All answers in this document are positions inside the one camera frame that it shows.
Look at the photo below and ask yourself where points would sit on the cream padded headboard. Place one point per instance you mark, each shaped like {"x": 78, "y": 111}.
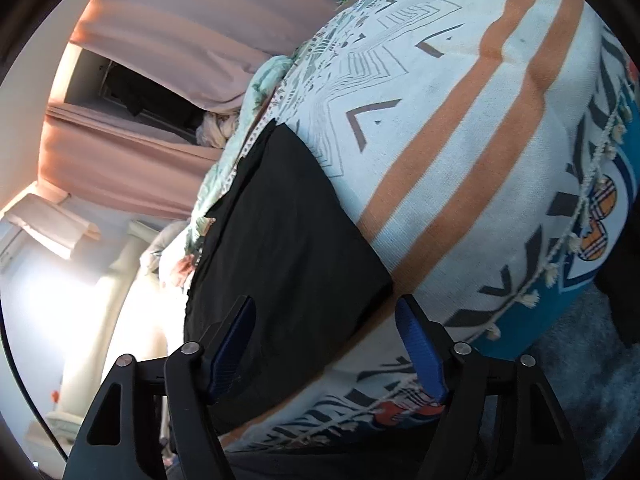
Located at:
{"x": 98, "y": 314}

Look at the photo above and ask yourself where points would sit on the rust orange cloth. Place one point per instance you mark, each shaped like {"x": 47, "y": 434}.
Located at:
{"x": 187, "y": 265}

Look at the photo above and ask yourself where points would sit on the mint green duvet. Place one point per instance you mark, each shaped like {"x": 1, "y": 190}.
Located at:
{"x": 218, "y": 177}

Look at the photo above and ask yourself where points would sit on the large black shirt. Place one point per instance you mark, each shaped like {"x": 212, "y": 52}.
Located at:
{"x": 281, "y": 237}

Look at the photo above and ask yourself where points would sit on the patterned white bedspread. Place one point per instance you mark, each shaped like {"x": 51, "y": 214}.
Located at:
{"x": 487, "y": 150}

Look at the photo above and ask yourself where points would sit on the pink curtain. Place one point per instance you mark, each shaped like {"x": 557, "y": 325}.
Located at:
{"x": 121, "y": 164}
{"x": 206, "y": 51}

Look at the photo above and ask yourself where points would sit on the crumpled peach blanket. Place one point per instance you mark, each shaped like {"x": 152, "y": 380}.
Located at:
{"x": 217, "y": 129}

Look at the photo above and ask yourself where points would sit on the right pink curtain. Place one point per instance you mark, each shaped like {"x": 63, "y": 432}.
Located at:
{"x": 206, "y": 51}

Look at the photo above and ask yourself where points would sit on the left pink curtain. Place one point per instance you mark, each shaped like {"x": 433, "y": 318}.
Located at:
{"x": 121, "y": 164}

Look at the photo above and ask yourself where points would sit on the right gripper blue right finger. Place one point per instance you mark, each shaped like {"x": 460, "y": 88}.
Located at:
{"x": 424, "y": 342}

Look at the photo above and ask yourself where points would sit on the hanging white garment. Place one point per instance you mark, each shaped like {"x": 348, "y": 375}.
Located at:
{"x": 52, "y": 226}

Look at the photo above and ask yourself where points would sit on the white air conditioner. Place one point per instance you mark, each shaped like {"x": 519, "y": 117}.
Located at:
{"x": 12, "y": 240}

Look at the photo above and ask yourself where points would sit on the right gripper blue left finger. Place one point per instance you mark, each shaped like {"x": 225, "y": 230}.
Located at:
{"x": 224, "y": 345}

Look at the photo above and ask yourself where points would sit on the grey pillow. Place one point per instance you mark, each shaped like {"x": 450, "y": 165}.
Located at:
{"x": 150, "y": 258}

